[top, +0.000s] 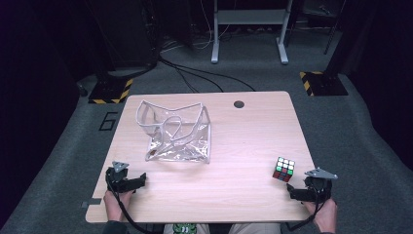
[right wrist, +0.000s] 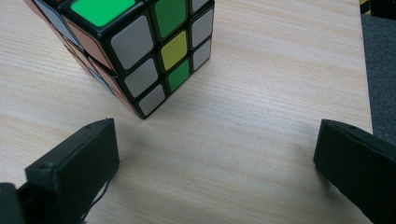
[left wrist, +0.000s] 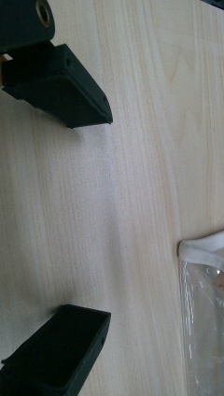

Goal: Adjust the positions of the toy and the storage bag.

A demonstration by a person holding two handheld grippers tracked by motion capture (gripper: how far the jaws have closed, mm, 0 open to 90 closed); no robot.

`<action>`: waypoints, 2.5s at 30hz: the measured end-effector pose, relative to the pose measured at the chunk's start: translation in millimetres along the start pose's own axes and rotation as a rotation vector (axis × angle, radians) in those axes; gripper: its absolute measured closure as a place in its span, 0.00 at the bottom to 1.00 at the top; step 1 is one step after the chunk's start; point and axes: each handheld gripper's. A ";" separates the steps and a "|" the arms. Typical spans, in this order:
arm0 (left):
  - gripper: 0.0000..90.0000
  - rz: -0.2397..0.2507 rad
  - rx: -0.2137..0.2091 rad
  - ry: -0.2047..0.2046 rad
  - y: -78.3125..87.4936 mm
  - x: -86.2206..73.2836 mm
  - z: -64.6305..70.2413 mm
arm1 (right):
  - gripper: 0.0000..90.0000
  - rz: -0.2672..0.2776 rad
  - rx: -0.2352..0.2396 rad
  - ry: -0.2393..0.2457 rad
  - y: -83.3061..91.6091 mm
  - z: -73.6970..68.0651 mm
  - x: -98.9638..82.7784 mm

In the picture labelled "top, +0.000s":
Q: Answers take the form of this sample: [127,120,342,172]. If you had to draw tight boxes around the person's right hand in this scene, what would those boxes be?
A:
[303,198,338,234]

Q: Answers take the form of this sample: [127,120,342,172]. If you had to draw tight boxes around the left hand-held gripper black cable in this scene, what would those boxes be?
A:
[105,171,154,234]

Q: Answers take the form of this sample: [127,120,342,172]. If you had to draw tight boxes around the black floor cable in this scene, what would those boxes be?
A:
[159,57,257,93]
[174,68,226,94]

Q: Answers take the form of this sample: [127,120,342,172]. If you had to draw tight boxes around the hand-held gripper black cable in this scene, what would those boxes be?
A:
[285,189,329,232]
[105,171,154,234]

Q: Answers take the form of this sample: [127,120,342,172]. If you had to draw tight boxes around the grey table bracket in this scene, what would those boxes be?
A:
[80,197,102,210]

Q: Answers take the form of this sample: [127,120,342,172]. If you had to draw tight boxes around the multicoloured puzzle cube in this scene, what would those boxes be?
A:
[272,156,296,183]

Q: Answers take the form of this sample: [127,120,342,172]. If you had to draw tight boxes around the white metal table frame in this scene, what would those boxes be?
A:
[210,0,295,65]

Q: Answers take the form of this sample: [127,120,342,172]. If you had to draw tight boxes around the black equipment rack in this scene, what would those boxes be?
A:
[85,0,161,72]

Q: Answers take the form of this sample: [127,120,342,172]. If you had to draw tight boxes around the right hand-held gripper black cable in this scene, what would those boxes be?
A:
[285,189,329,232]

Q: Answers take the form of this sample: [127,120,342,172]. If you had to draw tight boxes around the person's left hand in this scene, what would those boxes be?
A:
[103,189,134,223]

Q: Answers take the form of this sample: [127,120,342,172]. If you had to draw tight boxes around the clear plastic bag white trim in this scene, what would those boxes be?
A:
[134,99,212,165]

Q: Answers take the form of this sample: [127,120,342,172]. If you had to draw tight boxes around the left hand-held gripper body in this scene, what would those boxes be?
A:
[105,160,137,195]

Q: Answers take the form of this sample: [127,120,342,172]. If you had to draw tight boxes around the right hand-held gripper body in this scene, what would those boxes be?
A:
[303,167,339,205]

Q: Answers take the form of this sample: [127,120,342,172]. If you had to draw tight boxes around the green patterned cloth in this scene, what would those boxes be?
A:
[171,222,198,234]

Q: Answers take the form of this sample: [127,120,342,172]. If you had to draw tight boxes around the white floor cables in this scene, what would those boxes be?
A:
[160,0,230,54]

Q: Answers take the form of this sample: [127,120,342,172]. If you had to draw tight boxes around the black stand pole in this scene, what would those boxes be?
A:
[324,0,361,78]

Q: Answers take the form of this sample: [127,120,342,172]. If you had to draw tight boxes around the black yellow striped base plate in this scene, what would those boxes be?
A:
[299,70,349,98]
[88,76,134,105]

